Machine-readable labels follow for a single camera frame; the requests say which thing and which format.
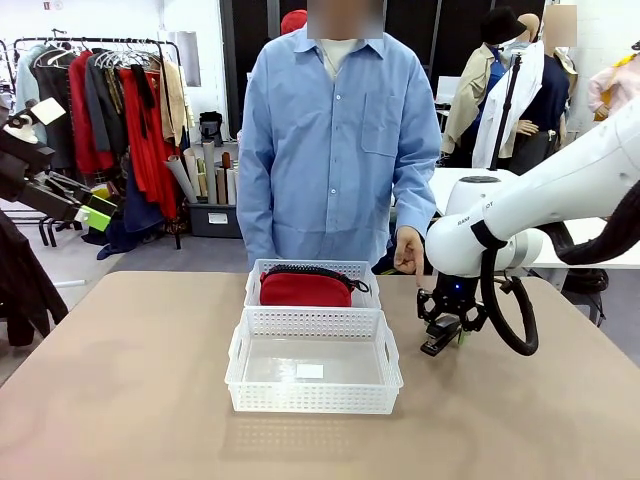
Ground grey wall panel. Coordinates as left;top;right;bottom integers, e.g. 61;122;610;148
172;30;202;89

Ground black stapler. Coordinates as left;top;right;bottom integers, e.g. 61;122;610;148
419;319;461;357

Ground tall grey cardboard tube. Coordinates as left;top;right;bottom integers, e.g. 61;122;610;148
202;139;219;205

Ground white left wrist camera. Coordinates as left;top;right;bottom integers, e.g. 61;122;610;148
4;97;68;146

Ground pale teal garment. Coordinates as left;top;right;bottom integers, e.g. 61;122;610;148
14;44;49;146

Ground black jacket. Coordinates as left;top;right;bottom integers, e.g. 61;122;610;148
0;209;70;347

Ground white perforated plastic basket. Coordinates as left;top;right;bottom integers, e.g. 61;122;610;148
224;305;404;416
243;258;382;311

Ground charcoal long coat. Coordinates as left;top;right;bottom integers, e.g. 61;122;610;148
32;52;76;171

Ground black hat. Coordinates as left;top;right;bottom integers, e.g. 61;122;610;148
480;5;527;49

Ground person's left hand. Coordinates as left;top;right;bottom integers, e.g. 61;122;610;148
393;227;427;288

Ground leaning grey paper roll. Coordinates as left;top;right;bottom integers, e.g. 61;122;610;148
164;154;199;204

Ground person's right forearm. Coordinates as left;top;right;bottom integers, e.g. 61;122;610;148
237;169;281;269

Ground black clothes rack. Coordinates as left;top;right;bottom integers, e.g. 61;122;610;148
13;35;184;251

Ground black backpack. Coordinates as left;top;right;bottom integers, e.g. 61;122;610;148
562;268;610;307

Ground dark grey jacket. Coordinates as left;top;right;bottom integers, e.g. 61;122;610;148
84;49;129;156

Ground red dress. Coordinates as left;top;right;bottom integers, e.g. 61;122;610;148
119;67;179;219

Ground red coat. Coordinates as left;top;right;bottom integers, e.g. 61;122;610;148
68;49;116;174

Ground person in blue shirt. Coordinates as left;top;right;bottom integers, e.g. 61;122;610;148
237;27;444;271

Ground grey storage bin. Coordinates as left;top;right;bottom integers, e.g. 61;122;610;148
187;198;245;239

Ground white table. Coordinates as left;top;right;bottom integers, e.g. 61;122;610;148
392;167;640;274

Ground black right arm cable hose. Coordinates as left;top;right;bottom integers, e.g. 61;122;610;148
469;178;640;357

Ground mannequin in navy clothes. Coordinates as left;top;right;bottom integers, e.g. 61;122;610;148
514;13;571;174

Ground person in pink top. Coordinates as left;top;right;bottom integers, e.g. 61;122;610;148
587;42;640;124

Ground beige jacket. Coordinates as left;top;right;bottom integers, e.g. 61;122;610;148
159;57;194;146

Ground black tripod pole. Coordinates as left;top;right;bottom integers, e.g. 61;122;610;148
488;52;524;172

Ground red cap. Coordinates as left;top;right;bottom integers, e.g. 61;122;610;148
279;8;309;35

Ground beige paper roll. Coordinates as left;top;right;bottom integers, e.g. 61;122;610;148
182;147;201;199

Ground black bag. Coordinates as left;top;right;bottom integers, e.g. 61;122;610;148
198;110;224;141

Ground person's left forearm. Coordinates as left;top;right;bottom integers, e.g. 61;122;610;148
392;164;444;241

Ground mannequin in beige coat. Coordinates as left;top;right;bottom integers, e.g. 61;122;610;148
439;42;501;169

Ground white coat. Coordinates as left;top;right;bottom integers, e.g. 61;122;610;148
472;39;545;170

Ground red zipper pouch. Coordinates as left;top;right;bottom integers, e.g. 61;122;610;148
258;264;371;308

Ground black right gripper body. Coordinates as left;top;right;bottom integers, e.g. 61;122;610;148
432;273;481;314

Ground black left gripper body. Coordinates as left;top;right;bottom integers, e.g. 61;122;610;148
0;130;84;221

